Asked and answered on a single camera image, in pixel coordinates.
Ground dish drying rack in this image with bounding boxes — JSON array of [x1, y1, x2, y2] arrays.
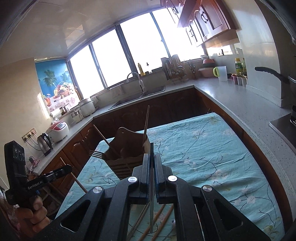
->
[[161, 54, 187, 80]]

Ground metal spoon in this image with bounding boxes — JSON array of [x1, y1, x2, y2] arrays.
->
[[164, 219, 176, 240]]

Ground wooden utensil holder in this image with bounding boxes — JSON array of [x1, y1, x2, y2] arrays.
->
[[102, 127, 150, 180]]

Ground gas stove top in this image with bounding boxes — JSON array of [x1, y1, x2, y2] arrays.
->
[[269, 113, 295, 152]]

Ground white red rice cooker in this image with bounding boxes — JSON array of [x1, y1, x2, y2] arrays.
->
[[46, 121, 69, 143]]

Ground steel electric kettle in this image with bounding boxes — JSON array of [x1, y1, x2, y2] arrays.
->
[[37, 133, 53, 156]]

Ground chrome kitchen faucet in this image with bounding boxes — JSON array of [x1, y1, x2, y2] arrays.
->
[[126, 71, 147, 93]]

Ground kitchen window frame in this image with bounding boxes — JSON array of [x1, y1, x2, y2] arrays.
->
[[69, 9, 204, 98]]

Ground pink stacked bowls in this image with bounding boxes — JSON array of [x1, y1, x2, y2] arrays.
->
[[198, 59, 216, 78]]

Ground black wok with handle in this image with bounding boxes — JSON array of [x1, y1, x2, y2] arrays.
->
[[254, 66, 296, 97]]

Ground metal fork in holder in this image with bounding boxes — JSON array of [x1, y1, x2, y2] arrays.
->
[[89, 150, 104, 159]]

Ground white pitcher green handle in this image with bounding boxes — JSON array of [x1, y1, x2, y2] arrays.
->
[[213, 66, 228, 82]]

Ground seasoning jars set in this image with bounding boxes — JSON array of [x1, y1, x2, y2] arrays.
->
[[232, 74, 247, 87]]

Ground white round cooker pot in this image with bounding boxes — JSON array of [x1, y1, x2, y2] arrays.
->
[[78, 98, 96, 118]]

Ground kitchen sink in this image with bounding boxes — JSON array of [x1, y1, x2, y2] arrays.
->
[[110, 86, 165, 109]]

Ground teal floral tablecloth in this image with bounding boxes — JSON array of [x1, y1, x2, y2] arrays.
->
[[55, 112, 286, 241]]

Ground upper wooden wall cabinets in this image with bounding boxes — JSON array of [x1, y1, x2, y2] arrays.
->
[[160, 0, 239, 48]]

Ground chopstick leaning in holder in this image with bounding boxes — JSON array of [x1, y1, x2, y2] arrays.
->
[[93, 124, 119, 156]]

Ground tropical fruit window poster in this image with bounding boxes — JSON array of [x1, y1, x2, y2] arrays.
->
[[35, 59, 80, 112]]

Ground green label drink bottle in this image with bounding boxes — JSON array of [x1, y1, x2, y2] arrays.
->
[[235, 58, 243, 75]]

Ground wooden chopstick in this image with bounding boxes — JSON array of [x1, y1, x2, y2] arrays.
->
[[151, 205, 174, 241], [138, 204, 165, 241]]

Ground yellow dish soap bottle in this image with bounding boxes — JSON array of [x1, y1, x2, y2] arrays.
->
[[137, 63, 145, 76]]

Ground person's left hand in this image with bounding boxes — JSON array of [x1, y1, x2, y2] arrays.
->
[[15, 196, 51, 240]]

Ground wall power outlet strip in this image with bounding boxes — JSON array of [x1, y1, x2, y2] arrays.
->
[[22, 128, 37, 142]]

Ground chopstick standing in holder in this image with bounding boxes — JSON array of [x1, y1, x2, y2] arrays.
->
[[142, 105, 150, 144]]

